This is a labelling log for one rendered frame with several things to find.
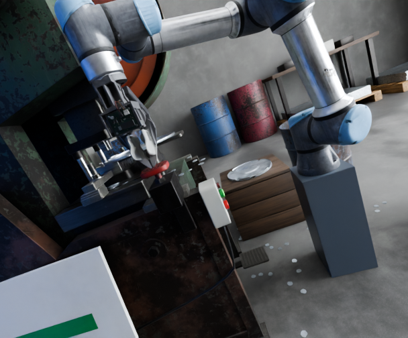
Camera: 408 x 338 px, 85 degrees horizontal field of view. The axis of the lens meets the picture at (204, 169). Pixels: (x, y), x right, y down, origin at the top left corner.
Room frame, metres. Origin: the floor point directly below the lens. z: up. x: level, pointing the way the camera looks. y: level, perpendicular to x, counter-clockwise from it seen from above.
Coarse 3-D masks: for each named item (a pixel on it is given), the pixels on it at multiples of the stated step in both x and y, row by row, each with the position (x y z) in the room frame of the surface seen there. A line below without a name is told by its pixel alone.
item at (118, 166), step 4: (124, 160) 0.87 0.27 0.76; (128, 160) 0.91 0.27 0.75; (132, 160) 0.96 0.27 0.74; (104, 164) 0.85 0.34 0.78; (108, 164) 0.81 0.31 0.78; (112, 164) 0.81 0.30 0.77; (116, 164) 0.81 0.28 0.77; (120, 164) 0.82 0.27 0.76; (124, 164) 0.86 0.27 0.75; (128, 164) 0.89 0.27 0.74; (96, 168) 0.82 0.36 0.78; (100, 168) 0.81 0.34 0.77; (104, 168) 0.81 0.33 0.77; (108, 168) 0.81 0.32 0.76; (112, 168) 0.81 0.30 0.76; (116, 168) 0.81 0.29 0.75; (120, 168) 0.81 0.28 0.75; (124, 168) 0.84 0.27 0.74; (100, 172) 0.82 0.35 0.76; (104, 172) 0.81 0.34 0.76; (112, 172) 0.81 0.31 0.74; (116, 172) 0.81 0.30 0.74
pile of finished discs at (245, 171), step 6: (246, 162) 1.50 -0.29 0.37; (252, 162) 1.46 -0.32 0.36; (258, 162) 1.41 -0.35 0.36; (264, 162) 1.36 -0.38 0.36; (270, 162) 1.32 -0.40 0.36; (234, 168) 1.49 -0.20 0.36; (240, 168) 1.44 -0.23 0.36; (246, 168) 1.38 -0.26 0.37; (252, 168) 1.33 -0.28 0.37; (258, 168) 1.30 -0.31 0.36; (264, 168) 1.26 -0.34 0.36; (228, 174) 1.42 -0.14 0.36; (234, 174) 1.38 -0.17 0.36; (240, 174) 1.33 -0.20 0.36; (246, 174) 1.29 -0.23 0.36; (252, 174) 1.25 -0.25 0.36; (258, 174) 1.22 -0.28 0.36; (234, 180) 1.29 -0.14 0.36; (240, 180) 1.25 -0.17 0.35
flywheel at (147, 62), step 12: (96, 0) 1.24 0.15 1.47; (108, 0) 1.24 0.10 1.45; (144, 60) 1.20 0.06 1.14; (156, 60) 1.21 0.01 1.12; (132, 72) 1.24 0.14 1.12; (144, 72) 1.20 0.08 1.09; (156, 72) 1.28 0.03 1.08; (132, 84) 1.21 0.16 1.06; (144, 84) 1.21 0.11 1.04; (144, 96) 1.29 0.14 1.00
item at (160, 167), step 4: (156, 164) 0.55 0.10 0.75; (160, 164) 0.53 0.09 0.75; (164, 164) 0.52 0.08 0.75; (168, 164) 0.55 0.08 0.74; (148, 168) 0.55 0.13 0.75; (152, 168) 0.53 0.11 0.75; (156, 168) 0.51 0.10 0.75; (160, 168) 0.51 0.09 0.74; (164, 168) 0.52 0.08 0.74; (144, 172) 0.52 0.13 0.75; (148, 172) 0.52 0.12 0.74; (152, 172) 0.51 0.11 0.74; (156, 172) 0.51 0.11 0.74; (144, 176) 0.52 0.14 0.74; (148, 176) 0.52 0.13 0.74; (156, 176) 0.54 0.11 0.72; (160, 176) 0.54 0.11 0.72
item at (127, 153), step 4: (172, 132) 0.93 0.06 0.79; (160, 136) 1.00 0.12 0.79; (164, 136) 0.96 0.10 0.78; (168, 136) 0.80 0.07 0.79; (160, 140) 0.77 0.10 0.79; (140, 144) 1.02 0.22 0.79; (144, 144) 0.89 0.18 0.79; (144, 148) 0.74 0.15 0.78; (124, 152) 0.99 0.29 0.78; (128, 152) 0.83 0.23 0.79; (116, 156) 0.95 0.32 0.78; (120, 156) 0.88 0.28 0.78; (124, 156) 0.74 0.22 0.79; (128, 156) 0.74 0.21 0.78; (108, 160) 0.90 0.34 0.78; (112, 160) 0.76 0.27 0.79; (116, 160) 0.75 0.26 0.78
